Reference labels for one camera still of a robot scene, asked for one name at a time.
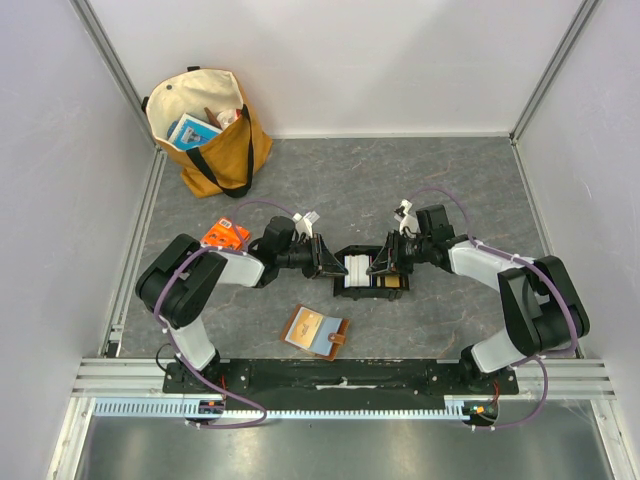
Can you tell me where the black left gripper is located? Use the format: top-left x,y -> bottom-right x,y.
277,233 -> 348,280

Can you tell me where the black card box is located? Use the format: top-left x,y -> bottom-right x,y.
333,245 -> 410,301

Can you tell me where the tan leather card holder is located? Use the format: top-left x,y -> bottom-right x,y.
280,304 -> 350,361

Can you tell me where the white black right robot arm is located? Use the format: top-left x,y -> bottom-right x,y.
367,200 -> 590,394

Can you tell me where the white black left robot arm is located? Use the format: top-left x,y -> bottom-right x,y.
135,212 -> 348,393

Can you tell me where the gold card in box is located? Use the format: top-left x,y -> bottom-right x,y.
376,275 -> 403,289

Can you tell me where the stack of white cards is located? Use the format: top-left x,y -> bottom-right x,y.
344,254 -> 371,288

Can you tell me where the orange product box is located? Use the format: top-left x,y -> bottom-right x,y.
200,217 -> 251,250

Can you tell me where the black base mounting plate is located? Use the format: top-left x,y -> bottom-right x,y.
162,357 -> 521,401

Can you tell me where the white item in bag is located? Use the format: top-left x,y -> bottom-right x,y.
217,109 -> 242,130

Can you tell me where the blue book in bag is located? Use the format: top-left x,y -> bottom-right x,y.
167,113 -> 222,151

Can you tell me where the brown item in bag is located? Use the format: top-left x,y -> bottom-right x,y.
204,107 -> 221,129

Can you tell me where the mustard yellow tote bag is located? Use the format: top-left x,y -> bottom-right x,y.
141,67 -> 272,198

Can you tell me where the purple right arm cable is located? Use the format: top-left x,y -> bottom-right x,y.
399,187 -> 581,432

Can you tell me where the aluminium frame rail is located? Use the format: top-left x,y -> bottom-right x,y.
71,0 -> 166,358

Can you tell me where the white slotted cable duct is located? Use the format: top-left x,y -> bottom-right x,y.
93,394 -> 496,420

